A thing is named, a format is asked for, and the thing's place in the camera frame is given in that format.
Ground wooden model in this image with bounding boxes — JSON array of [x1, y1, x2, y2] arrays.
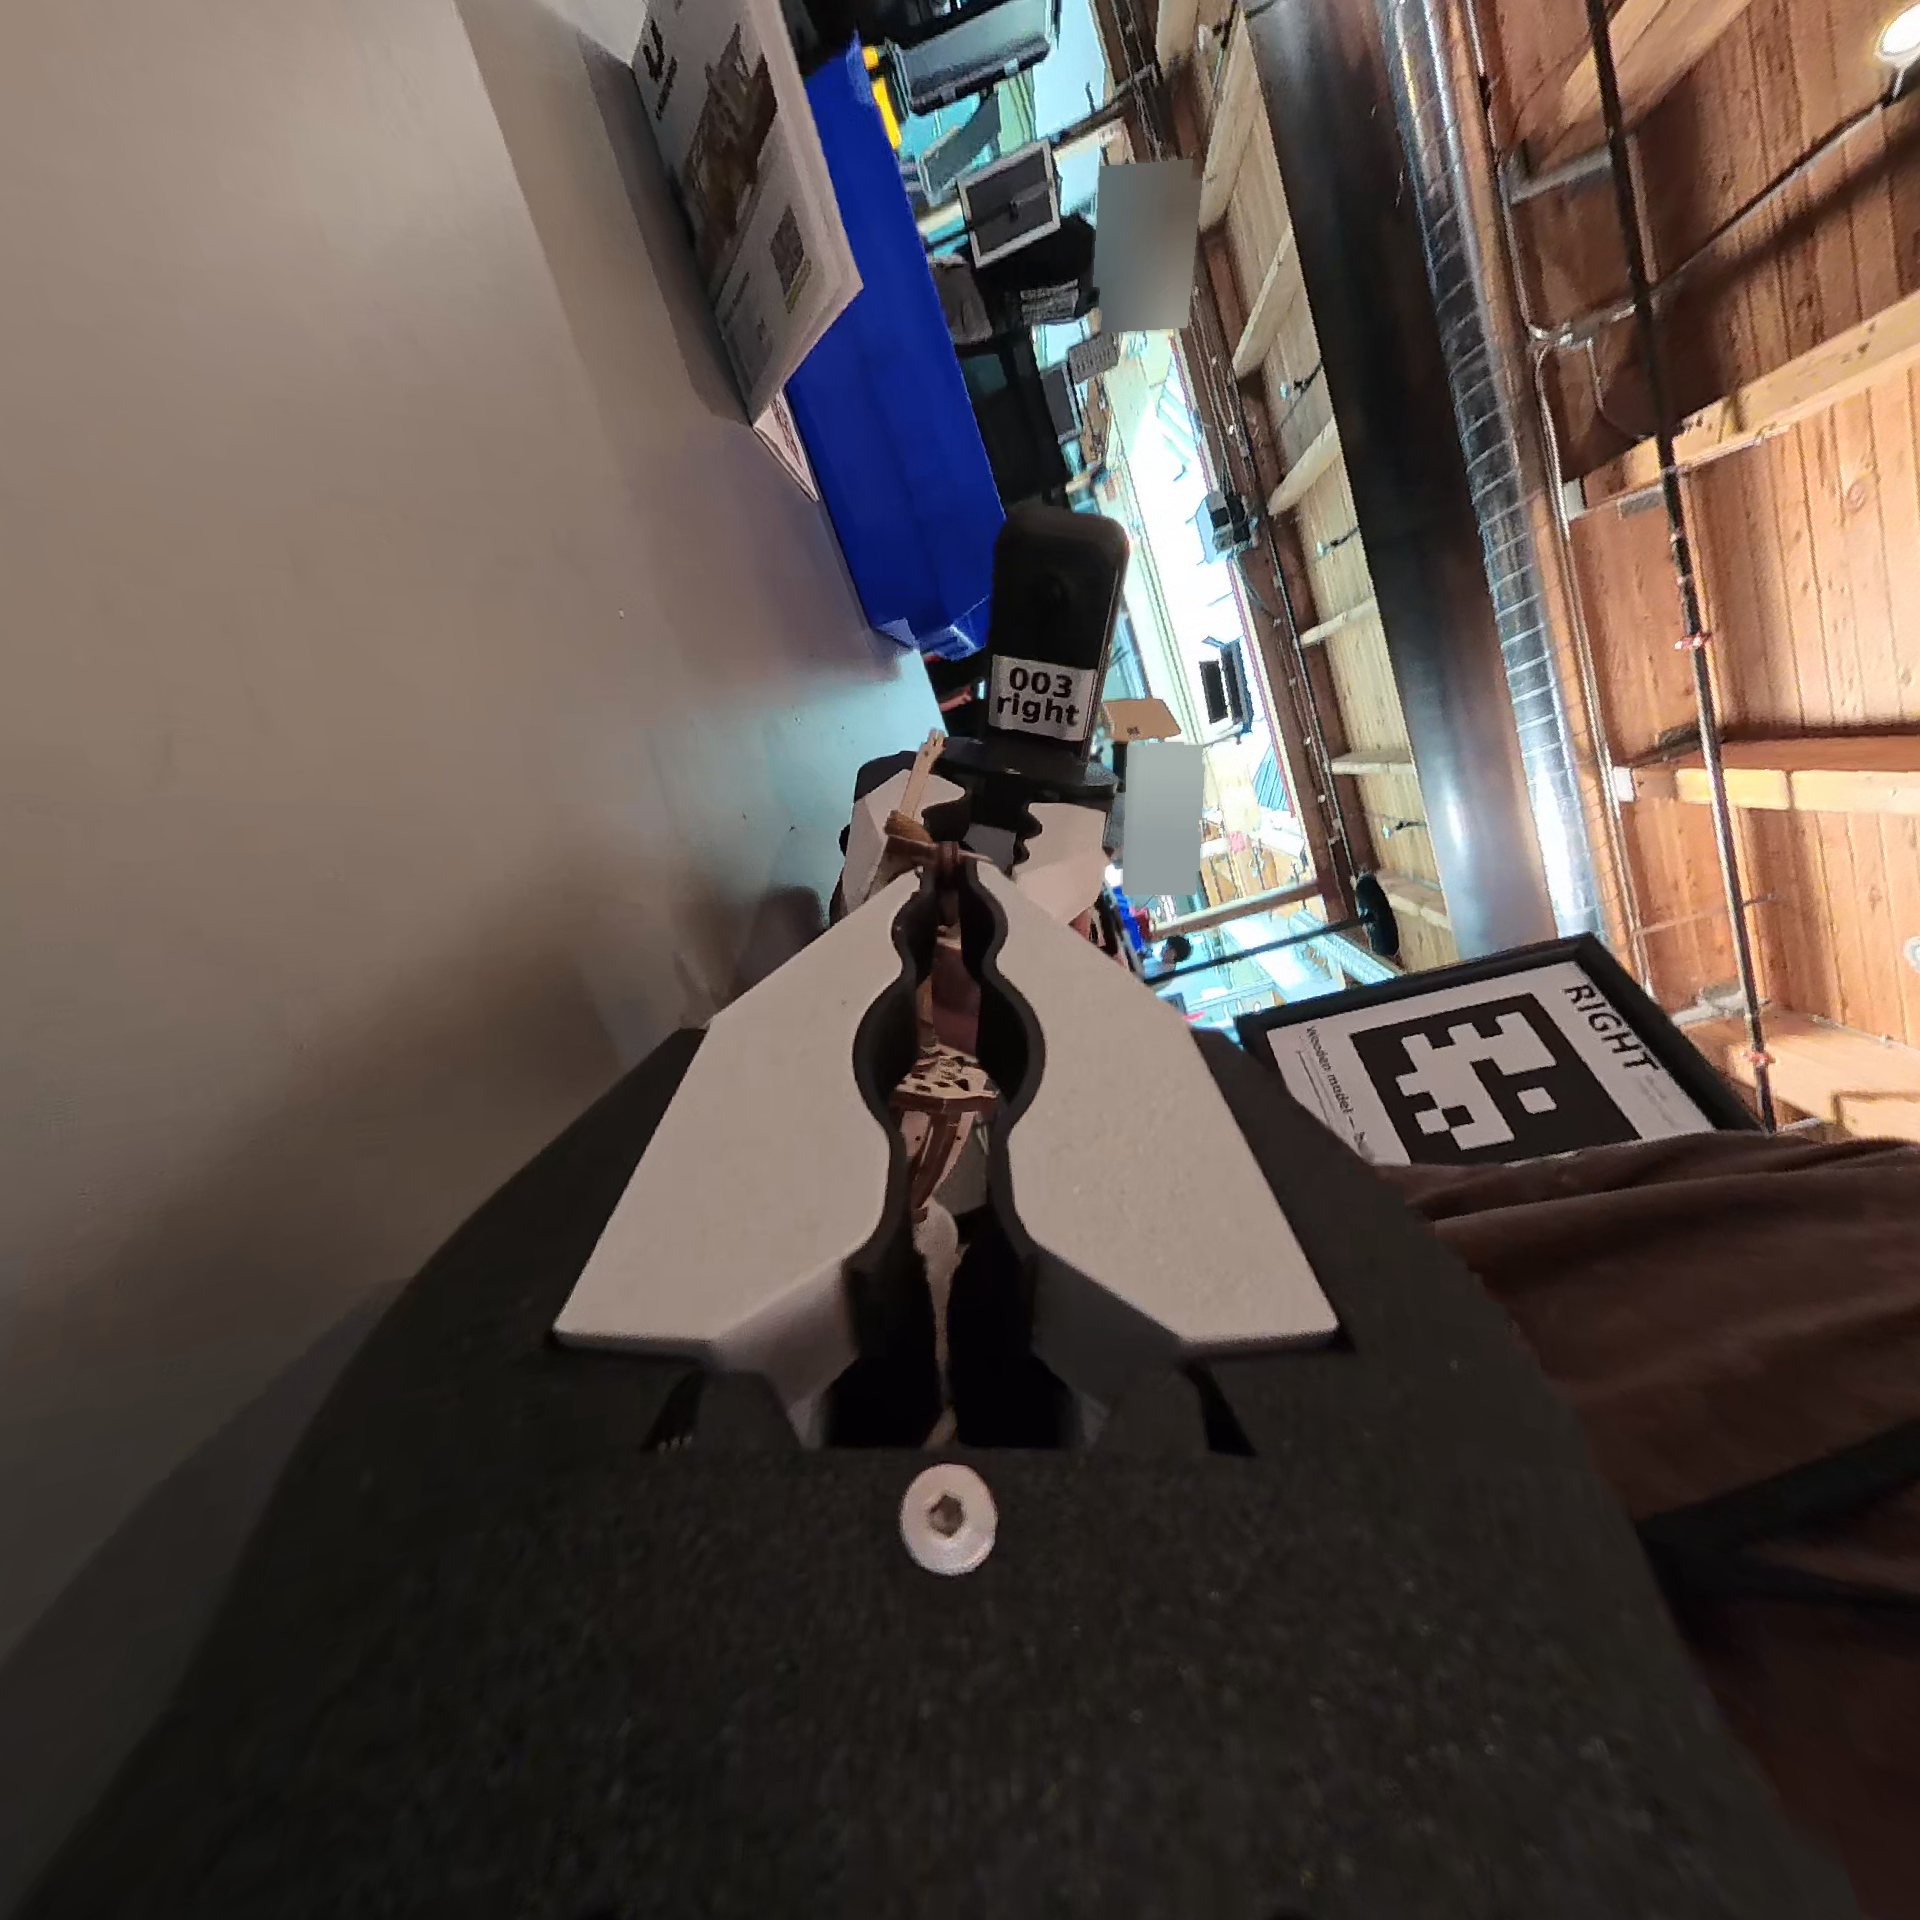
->
[[882, 730, 1004, 1220]]

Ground silver spiral air duct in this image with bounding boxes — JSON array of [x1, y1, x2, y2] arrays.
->
[[1371, 0, 1611, 941]]

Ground blue plastic bin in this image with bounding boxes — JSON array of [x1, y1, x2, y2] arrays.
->
[[780, 36, 1011, 664]]

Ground black floor lamp stand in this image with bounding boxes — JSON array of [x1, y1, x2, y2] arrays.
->
[[1155, 873, 1407, 976]]

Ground thin black pole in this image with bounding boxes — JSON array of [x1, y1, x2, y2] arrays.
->
[[1582, 0, 1783, 1136]]

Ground black framed marker sign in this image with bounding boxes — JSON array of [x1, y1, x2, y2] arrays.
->
[[1231, 932, 1766, 1171]]

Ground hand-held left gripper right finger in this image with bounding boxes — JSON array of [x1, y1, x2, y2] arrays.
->
[[978, 870, 1339, 1414]]

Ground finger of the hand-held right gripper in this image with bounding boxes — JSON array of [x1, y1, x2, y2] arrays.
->
[[837, 772, 935, 922], [1025, 802, 1117, 929]]

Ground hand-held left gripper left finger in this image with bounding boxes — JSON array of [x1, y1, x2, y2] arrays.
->
[[550, 873, 924, 1437]]

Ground black equipment case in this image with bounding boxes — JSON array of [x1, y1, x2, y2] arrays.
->
[[882, 0, 1055, 116]]

